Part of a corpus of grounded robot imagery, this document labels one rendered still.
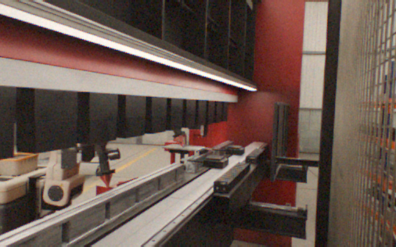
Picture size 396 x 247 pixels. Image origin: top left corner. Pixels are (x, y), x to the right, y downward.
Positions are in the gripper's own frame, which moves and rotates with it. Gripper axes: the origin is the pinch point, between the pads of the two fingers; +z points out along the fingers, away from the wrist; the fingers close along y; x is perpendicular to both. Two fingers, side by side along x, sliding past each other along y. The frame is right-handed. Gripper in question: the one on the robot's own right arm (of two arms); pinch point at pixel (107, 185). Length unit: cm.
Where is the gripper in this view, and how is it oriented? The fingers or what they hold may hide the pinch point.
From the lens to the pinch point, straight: 197.0
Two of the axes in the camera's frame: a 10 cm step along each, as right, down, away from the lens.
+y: 8.9, -1.9, -4.1
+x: 4.2, -0.1, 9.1
